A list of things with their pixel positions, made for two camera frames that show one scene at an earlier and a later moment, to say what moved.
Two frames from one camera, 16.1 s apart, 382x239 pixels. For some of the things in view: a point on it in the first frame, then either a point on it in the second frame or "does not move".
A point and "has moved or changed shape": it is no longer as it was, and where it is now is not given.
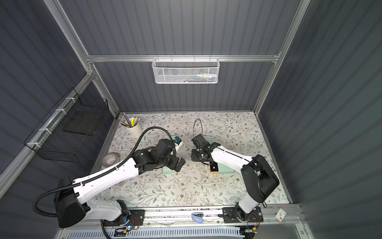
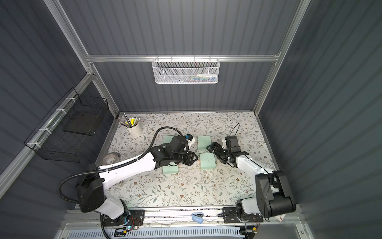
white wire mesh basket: [185, 70] does not move
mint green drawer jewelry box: [167, 171] does not move
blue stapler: [197, 217] does not move
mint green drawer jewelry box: [224, 169] has moved or changed shape
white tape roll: [110, 159] does not move
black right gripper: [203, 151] → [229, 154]
